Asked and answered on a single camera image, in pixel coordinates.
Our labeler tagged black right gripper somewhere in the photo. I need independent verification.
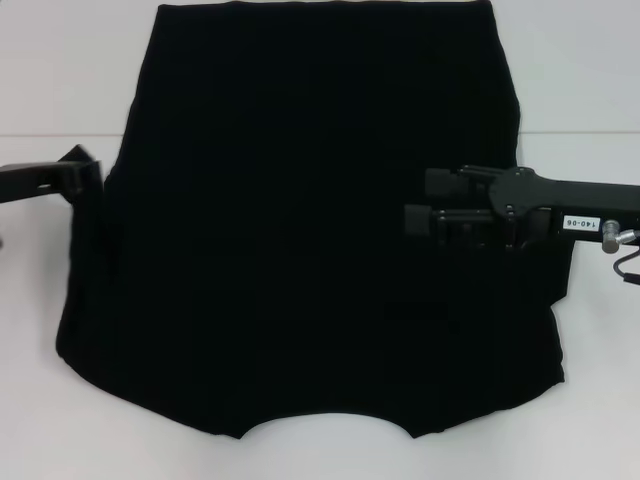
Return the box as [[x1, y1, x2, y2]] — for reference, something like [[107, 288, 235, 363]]
[[403, 164, 640, 251]]

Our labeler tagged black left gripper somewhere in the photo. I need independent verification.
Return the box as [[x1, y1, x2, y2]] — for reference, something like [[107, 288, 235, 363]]
[[0, 144, 104, 206]]

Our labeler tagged black shirt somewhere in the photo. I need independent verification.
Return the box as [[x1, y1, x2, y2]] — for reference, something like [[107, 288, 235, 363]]
[[54, 2, 574, 441]]

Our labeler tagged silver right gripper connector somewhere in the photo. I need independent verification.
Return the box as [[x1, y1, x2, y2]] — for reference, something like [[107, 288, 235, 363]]
[[602, 219, 622, 254]]

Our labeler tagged grey right arm cable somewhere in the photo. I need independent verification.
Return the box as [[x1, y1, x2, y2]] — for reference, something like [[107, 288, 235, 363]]
[[613, 227, 640, 287]]

